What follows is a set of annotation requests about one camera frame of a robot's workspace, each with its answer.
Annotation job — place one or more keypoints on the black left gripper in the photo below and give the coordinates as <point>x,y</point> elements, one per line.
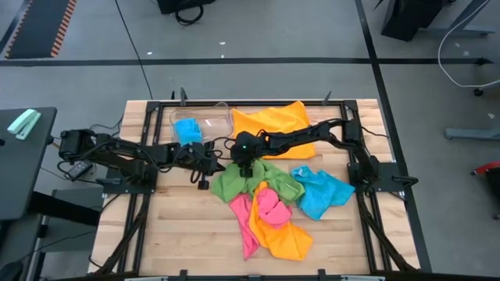
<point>199,156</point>

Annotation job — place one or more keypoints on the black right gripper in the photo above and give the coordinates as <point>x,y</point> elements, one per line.
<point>248,148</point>

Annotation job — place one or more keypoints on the green microfiber towel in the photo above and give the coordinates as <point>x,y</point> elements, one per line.
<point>234,183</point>

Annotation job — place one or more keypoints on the pink microfiber towel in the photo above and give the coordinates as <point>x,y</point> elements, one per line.
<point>273,210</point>

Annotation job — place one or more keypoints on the blue microfiber towel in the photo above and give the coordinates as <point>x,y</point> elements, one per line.
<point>188,132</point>
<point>324,193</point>

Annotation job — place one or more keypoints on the orange microfiber towel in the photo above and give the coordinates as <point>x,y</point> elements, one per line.
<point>285,240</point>
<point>273,119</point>

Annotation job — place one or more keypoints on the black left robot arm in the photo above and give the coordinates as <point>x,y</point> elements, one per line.
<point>125,150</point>

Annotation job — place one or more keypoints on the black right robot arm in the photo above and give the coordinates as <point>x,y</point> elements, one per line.
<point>312,134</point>

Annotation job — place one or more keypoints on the clear plastic bin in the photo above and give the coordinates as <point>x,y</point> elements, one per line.
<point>218,121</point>

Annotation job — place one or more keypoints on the black power adapter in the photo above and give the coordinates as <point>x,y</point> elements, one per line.
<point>80,169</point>

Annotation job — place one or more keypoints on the black metal crossbar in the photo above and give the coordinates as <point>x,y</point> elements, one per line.
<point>66,208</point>

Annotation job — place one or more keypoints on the black equipment box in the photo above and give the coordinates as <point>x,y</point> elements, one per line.
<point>183,4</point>

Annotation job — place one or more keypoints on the black side table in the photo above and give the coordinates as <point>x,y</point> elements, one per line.
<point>23,171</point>

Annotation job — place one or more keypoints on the mint green stapler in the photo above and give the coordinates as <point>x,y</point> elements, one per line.
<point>23,123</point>

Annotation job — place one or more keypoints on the black cabinet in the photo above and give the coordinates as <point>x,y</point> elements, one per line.
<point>410,17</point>

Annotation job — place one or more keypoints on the black orange-striped floor mat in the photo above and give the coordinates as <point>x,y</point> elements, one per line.
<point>39,27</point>

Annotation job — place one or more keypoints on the grey desk leg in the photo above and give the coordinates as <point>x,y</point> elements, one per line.
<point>468,30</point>
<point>472,134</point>

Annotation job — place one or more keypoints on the red cart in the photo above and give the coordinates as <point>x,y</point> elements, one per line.
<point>488,167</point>

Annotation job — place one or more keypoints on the black caster wheel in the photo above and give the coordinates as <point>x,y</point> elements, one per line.
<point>479,92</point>

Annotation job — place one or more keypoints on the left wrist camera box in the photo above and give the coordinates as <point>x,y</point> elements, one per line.
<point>209,145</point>

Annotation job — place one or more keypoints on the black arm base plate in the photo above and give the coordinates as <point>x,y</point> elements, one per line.
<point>390,171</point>
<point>117,188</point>

